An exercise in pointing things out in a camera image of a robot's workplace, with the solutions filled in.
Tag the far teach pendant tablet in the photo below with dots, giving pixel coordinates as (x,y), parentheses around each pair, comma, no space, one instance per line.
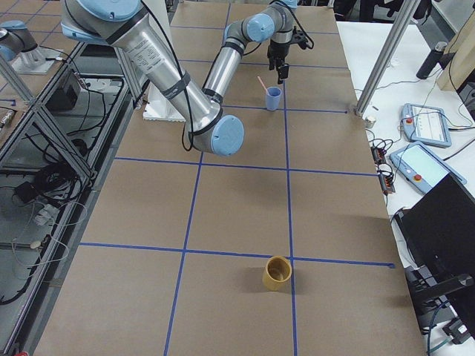
(425,124)

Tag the light blue plastic cup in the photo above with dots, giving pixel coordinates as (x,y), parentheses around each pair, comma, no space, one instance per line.
(273,98)

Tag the pink chopstick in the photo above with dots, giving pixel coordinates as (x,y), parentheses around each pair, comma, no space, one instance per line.
(263,85)

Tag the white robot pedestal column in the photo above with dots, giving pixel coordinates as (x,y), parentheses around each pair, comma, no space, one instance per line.
(158,108)

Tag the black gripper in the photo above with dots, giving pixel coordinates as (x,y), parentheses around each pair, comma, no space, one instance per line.
(277,51)

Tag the black water bottle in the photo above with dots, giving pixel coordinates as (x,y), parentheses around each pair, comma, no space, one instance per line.
(431,60)

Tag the black power strip with cables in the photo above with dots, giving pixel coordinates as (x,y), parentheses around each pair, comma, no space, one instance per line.
(386,175)

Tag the brown paper table cover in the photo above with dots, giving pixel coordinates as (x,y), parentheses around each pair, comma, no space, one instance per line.
(172,259)

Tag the small metal cylinder weight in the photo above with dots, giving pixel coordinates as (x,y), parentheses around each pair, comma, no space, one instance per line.
(369,122)

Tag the black monitor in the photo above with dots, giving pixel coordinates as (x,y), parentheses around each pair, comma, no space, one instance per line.
(439,232)

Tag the near teach pendant tablet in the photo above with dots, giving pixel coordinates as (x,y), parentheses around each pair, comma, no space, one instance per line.
(422,167)

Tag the teach pendant tablet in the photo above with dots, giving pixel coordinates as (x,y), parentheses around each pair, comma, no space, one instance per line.
(425,124)
(422,167)

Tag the wooden board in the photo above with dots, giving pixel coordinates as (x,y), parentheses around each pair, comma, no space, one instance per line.
(461,65)

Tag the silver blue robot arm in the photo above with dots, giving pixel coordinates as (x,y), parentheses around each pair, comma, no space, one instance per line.
(126,25)

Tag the tan bamboo cup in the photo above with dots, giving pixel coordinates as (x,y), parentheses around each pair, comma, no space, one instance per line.
(276,273)

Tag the aluminium frame post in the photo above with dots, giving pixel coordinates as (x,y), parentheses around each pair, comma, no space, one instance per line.
(391,43)

